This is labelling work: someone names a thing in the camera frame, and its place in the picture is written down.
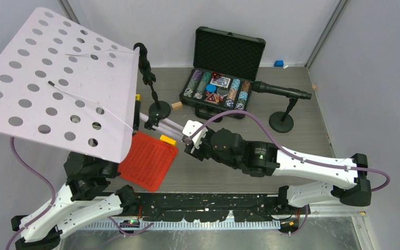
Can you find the blue round chip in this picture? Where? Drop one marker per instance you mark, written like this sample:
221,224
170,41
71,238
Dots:
210,88

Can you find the black microphone plain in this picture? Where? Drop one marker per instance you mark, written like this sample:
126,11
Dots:
262,87

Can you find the small yellow block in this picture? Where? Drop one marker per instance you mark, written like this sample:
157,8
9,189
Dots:
168,140

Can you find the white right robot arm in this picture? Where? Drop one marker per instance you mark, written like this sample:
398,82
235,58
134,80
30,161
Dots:
331,178

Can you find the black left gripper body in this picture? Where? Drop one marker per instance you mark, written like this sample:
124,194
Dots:
111,167

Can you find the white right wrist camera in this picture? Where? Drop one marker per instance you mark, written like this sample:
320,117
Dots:
193,132

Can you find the small blue block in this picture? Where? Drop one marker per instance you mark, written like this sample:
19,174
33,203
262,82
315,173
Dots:
279,63

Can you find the red triangle token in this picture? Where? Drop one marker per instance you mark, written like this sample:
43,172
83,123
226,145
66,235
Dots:
216,75
212,98

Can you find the black round-base mic stand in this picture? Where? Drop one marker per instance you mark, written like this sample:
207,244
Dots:
282,121
158,109

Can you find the red sheet music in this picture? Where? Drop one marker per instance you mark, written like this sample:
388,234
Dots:
147,162

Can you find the small wooden block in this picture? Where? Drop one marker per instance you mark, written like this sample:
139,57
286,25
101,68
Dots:
177,105

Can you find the silver dealer button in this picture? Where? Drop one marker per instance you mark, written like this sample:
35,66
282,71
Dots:
222,91

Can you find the black poker chip case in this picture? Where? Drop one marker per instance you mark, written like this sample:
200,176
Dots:
233,55

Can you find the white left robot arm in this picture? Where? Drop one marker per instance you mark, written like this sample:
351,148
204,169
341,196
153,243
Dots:
78,203

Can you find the lilac tripod music stand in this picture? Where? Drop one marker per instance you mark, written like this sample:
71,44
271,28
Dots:
68,87

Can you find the red triangle token lower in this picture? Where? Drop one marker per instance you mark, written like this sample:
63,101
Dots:
212,98

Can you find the red triangle token upper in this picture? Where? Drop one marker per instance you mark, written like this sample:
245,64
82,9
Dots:
216,75

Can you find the blue playing card deck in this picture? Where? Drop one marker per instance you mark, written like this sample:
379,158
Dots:
221,82

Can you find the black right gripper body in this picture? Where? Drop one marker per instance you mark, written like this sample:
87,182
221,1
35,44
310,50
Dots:
205,151

